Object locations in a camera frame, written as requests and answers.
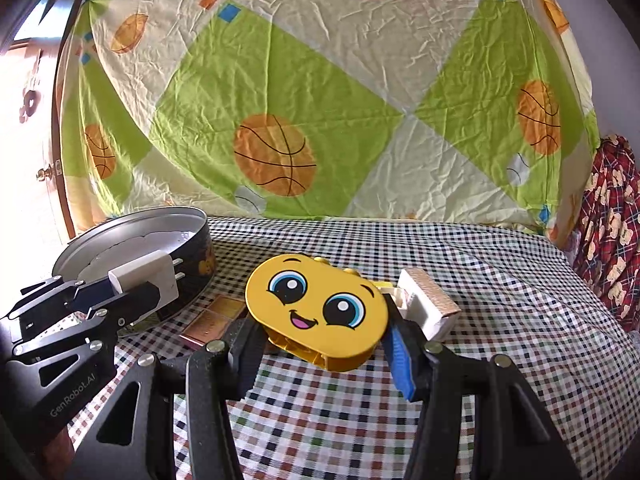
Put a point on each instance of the round metal tin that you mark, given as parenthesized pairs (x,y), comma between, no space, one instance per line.
(169,247)

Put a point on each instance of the brass door knob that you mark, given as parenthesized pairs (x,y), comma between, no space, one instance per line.
(51,172)

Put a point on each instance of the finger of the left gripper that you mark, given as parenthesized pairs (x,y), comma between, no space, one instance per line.
(134,304)

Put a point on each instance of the copper makeup palette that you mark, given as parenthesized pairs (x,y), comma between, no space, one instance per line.
(213,321)

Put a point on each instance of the checkered tablecloth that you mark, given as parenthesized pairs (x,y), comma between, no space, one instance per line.
(518,296)

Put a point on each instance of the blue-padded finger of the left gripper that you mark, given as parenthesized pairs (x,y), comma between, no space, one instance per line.
(94,292)

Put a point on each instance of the yellow toy cube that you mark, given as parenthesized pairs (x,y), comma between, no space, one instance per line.
(385,287)

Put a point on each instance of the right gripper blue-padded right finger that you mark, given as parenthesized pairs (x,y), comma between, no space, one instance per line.
(429,373)

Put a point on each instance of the white sun toy block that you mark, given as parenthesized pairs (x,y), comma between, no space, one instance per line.
(402,300)

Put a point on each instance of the yellow smiley face toy block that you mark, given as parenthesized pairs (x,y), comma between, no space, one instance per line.
(329,317)

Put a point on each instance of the wooden door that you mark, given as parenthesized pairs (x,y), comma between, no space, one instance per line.
(36,58)

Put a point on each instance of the red plaid bear cloth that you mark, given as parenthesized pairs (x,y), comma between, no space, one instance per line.
(608,228)

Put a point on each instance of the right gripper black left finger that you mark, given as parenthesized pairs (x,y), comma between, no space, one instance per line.
(222,371)

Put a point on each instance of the basketball print bed sheet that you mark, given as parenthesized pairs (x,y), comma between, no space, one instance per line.
(475,111)

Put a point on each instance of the patterned rectangular box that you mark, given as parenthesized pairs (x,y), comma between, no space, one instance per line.
(425,303)

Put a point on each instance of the white power adapter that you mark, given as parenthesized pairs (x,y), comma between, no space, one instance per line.
(158,268)

